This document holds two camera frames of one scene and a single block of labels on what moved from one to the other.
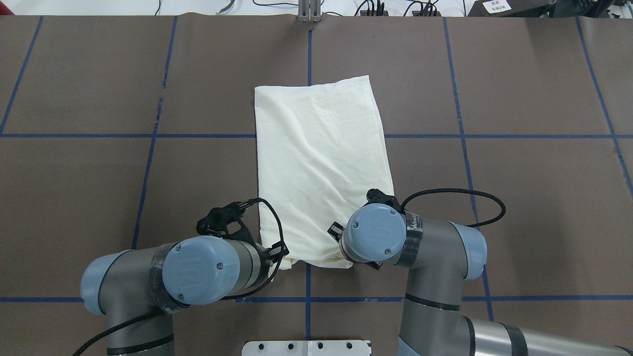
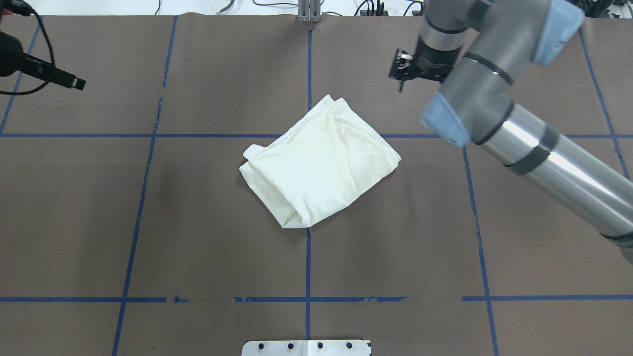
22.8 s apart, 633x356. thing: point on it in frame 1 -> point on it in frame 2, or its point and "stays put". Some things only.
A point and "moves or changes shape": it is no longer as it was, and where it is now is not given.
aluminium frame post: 309,11 stays put
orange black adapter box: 364,13 stays put
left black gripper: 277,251 -> 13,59
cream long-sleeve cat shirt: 320,159 moves or changes shape
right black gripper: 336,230 -> 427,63
